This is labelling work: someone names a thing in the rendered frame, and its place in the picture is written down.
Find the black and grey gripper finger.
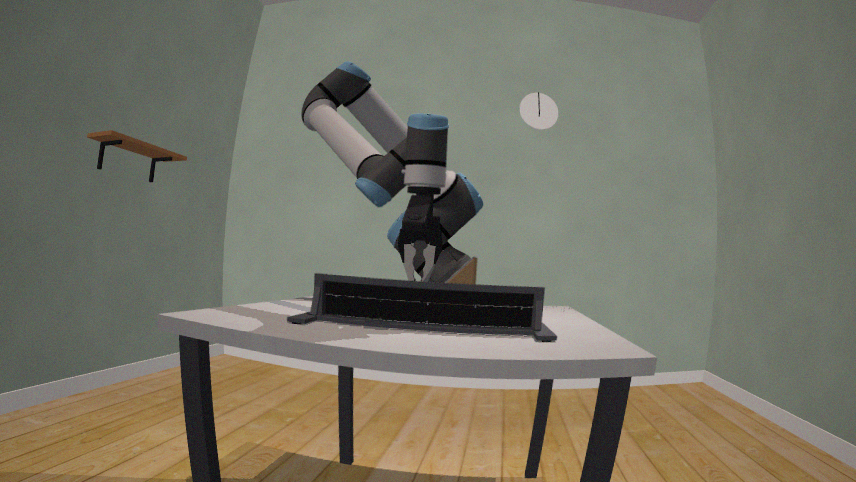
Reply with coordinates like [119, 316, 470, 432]
[421, 231, 442, 282]
[398, 229, 416, 281]

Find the black network patch panel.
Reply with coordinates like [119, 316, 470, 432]
[287, 273, 557, 342]

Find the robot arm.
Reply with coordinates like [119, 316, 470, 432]
[301, 61, 483, 283]

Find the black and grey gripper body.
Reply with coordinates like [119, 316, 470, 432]
[403, 186, 441, 244]

